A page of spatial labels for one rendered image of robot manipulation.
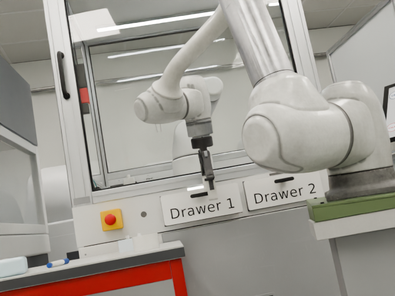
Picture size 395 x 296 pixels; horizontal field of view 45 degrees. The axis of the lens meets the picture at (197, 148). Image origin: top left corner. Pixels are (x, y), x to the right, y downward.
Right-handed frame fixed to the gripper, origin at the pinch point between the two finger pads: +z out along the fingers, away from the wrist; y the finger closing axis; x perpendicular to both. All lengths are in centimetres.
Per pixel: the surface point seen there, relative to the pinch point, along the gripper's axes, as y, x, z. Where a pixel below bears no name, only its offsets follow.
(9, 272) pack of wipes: -45, 56, 3
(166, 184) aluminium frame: 13.5, 14.5, -4.3
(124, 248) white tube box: -17.3, 30.7, 9.3
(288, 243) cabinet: 7.1, -26.3, 24.4
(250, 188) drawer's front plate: 10.0, -16.0, 2.1
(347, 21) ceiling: 381, -226, -114
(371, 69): 174, -147, -43
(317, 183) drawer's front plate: 9.5, -41.3, 4.7
